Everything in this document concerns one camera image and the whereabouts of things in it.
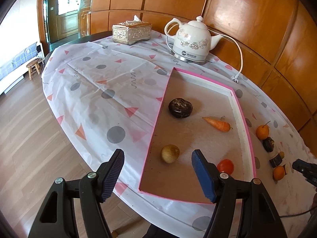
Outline ornate cream tissue box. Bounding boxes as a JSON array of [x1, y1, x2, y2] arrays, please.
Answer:
[[112, 15, 152, 45]]

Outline blue plaid sofa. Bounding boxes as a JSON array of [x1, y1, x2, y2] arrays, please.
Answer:
[[1, 42, 42, 94]]

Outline yellowish round potato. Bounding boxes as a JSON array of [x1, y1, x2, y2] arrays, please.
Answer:
[[161, 145, 180, 163]]

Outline large orange mandarin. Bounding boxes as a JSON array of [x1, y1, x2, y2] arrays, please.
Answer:
[[273, 165, 286, 181]]

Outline red tomato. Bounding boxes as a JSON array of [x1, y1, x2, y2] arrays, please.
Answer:
[[217, 158, 234, 175]]

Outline wooden door with window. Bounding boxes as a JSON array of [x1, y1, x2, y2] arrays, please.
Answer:
[[43, 0, 79, 44]]

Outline pink rimmed shallow tray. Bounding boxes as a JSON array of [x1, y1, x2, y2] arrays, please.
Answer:
[[139, 68, 256, 204]]

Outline small orange carrot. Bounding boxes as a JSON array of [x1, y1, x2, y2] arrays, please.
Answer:
[[203, 117, 232, 133]]

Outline small wooden stool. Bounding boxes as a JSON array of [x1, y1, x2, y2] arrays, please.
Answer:
[[26, 58, 40, 80]]

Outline stemmed orange mandarin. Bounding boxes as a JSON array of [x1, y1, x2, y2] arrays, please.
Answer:
[[256, 121, 270, 140]]

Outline white ceramic electric kettle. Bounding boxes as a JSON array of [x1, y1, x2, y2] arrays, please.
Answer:
[[164, 16, 222, 64]]

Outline large dark brown chestnut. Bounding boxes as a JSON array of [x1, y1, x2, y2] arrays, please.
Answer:
[[168, 98, 193, 118]]

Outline patterned white tablecloth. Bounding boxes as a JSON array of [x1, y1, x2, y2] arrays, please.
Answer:
[[42, 31, 315, 237]]

